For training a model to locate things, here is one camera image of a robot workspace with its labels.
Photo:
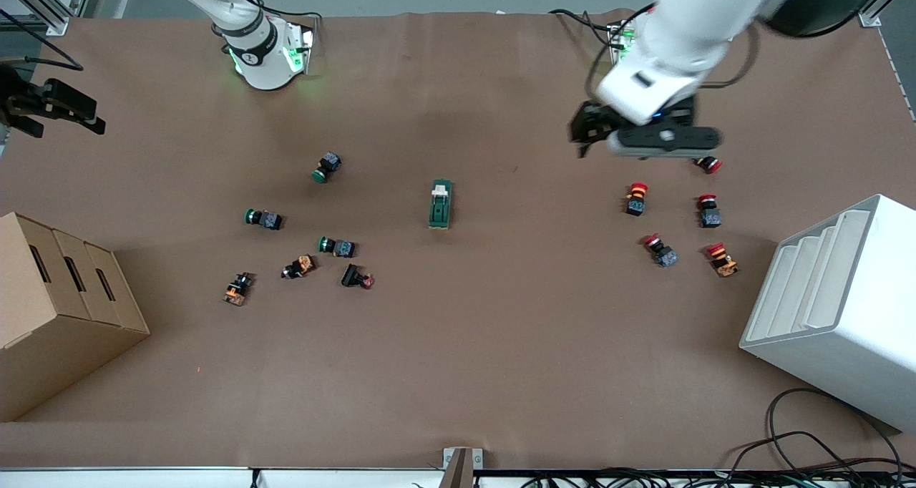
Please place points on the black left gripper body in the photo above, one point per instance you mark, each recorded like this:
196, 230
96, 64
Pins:
591, 124

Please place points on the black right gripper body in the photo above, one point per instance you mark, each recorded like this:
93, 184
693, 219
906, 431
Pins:
27, 101

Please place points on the green load switch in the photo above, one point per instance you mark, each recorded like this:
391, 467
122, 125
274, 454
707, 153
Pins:
441, 205

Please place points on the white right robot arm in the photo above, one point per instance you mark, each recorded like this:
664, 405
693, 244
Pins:
261, 59

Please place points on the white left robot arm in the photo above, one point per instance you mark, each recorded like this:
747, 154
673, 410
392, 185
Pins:
687, 37

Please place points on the red mushroom button orange block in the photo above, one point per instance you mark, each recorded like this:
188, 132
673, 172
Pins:
722, 260
636, 199

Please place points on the red mushroom button blue block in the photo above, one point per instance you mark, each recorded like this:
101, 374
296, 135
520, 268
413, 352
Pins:
661, 251
709, 212
708, 164

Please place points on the brown cardboard box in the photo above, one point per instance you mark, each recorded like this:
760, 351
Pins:
64, 316

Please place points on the brown table cover sheet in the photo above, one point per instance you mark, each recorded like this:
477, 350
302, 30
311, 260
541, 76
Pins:
501, 345

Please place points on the white stepped plastic rack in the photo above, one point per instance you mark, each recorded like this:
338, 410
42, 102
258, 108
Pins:
837, 309

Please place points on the green push button switch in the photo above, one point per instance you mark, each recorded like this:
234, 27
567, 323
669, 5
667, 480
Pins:
337, 246
263, 219
327, 167

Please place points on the orange black selector switch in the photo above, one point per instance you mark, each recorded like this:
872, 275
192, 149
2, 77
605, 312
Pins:
237, 289
299, 266

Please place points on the black square button switch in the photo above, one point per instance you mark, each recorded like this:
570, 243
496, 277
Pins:
356, 277

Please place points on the metal table edge bracket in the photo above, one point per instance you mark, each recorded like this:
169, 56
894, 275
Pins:
461, 466

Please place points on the white table edge rail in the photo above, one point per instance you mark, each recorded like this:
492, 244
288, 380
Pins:
143, 477

